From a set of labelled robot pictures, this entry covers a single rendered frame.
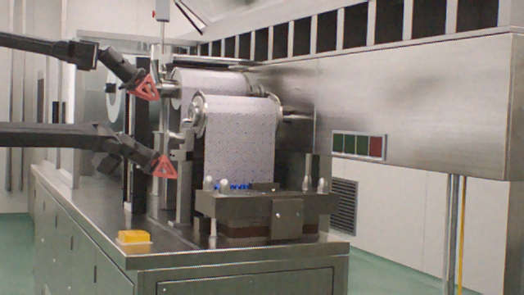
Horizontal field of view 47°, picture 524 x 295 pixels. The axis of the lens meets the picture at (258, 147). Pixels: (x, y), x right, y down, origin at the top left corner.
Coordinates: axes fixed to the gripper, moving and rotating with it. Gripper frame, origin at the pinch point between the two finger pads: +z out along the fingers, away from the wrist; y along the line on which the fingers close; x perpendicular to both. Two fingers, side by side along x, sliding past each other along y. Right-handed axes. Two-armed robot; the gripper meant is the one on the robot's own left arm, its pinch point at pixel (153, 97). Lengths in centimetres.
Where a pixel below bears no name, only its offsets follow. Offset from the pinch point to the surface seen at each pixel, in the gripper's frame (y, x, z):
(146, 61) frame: -26.8, 13.3, -4.5
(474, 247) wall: -138, 111, 275
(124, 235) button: 18.3, -36.8, 14.4
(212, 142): 6.5, 1.0, 21.0
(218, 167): 6.4, -3.5, 27.7
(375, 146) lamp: 49, 21, 42
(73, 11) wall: -548, 129, -21
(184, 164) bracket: -1.8, -8.3, 21.4
